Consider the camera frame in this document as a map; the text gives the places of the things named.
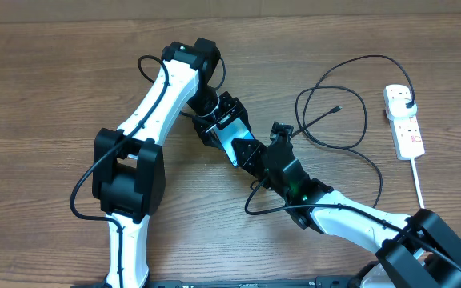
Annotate Galaxy smartphone blue screen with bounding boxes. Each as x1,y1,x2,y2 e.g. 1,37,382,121
214,118,254,166

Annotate black USB charging cable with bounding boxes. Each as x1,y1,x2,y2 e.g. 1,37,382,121
294,54,417,209

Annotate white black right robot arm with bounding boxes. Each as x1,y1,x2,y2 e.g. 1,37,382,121
231,123,461,287

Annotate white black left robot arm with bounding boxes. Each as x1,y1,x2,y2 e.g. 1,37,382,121
73,38,253,287

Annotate white charger plug adapter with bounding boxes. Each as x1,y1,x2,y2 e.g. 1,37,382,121
386,98,418,121

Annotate white power strip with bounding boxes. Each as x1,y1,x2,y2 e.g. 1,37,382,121
383,84,425,160

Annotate brown cardboard backdrop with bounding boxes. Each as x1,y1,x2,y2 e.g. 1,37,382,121
0,0,461,23

